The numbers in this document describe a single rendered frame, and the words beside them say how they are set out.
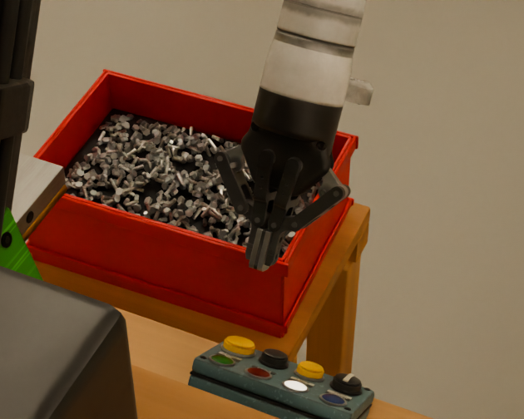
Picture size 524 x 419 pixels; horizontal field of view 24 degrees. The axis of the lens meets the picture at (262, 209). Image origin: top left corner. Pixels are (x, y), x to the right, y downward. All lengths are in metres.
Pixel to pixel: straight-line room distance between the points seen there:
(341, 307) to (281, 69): 0.52
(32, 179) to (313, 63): 0.25
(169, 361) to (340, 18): 0.36
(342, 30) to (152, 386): 0.74
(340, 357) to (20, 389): 1.36
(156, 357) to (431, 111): 1.77
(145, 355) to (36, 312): 0.93
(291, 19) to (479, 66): 1.97
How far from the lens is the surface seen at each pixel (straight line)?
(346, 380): 1.07
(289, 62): 1.03
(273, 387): 1.05
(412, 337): 2.34
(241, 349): 1.10
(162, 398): 0.31
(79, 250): 1.33
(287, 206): 1.06
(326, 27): 1.02
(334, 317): 1.50
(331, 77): 1.03
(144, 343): 1.16
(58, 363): 0.21
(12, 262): 0.77
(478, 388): 2.29
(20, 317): 0.21
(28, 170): 1.00
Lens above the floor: 1.79
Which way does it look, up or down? 44 degrees down
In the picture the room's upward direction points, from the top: straight up
